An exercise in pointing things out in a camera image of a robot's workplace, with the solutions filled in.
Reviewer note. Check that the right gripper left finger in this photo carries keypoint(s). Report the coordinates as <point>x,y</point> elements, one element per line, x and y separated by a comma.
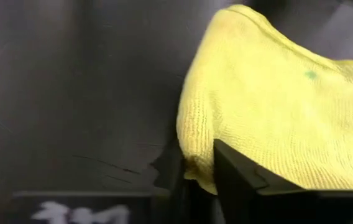
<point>182,205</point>

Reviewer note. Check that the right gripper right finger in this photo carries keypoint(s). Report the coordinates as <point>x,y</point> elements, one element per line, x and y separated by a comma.
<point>245,193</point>

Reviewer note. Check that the green microfiber towel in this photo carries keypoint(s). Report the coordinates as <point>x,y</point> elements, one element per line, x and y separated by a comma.
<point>273,93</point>

